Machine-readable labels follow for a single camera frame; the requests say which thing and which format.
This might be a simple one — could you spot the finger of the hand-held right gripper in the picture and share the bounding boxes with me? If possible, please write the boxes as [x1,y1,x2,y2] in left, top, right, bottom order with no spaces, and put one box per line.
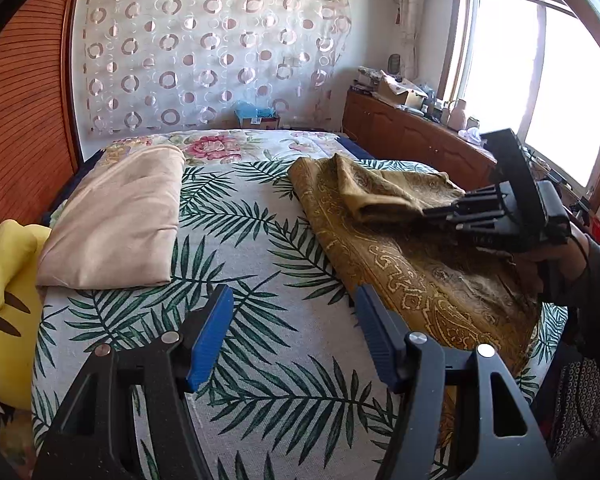
[455,212,516,248]
[422,184,508,221]

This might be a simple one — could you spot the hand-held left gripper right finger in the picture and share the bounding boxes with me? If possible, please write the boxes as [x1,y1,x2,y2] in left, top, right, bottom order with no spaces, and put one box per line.
[354,284,558,480]

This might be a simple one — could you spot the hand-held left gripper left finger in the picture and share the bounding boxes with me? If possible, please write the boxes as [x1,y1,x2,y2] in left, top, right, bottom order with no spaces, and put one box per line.
[32,284,236,480]

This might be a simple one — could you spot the golden patterned garment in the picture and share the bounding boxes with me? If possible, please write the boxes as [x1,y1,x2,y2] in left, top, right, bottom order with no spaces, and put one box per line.
[287,152,546,448]

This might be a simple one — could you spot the person's right hand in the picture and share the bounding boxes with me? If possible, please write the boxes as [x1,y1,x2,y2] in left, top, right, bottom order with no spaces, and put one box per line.
[517,232,591,307]

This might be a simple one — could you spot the pink thermos jug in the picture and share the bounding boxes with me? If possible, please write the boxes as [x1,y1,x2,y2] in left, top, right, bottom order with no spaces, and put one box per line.
[447,99,468,128]

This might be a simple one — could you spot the leaf print bed sheet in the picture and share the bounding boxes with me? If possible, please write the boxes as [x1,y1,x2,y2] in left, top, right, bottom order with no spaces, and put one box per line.
[30,157,568,480]

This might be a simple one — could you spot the wooden cabinet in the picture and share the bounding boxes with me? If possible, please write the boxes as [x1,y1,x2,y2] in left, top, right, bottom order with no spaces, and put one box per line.
[342,89,498,176]

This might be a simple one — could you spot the open cardboard box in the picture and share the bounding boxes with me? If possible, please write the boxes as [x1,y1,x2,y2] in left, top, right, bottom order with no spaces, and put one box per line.
[377,72,428,108]

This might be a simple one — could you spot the window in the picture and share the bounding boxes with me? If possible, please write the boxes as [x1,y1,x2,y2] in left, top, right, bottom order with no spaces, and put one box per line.
[460,0,600,191]

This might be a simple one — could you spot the beige folded blanket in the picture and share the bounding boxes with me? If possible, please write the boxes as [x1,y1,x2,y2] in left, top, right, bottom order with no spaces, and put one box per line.
[36,144,187,290]

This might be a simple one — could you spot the beige side curtain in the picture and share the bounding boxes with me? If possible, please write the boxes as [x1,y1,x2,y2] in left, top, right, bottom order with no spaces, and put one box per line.
[397,0,426,81]

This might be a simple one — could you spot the floral quilt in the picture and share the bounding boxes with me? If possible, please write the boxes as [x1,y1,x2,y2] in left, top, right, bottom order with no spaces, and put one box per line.
[97,129,361,167]

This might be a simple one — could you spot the dotted dark pants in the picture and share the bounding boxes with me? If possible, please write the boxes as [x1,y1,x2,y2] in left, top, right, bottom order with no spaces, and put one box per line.
[550,357,600,456]

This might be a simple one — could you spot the yellow plush toy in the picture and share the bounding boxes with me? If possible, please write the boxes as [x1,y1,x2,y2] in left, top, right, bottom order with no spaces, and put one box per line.
[0,219,53,413]

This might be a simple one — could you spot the cardboard box with blue bag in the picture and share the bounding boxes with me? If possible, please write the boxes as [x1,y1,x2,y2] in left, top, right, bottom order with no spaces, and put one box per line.
[235,100,281,131]

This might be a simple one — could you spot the wooden slatted wardrobe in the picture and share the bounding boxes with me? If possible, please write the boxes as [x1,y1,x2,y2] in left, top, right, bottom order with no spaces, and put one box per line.
[0,0,86,241]

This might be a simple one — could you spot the sheer circle pattern curtain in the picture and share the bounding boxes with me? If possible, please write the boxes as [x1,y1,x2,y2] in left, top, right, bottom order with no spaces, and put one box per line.
[77,0,353,136]

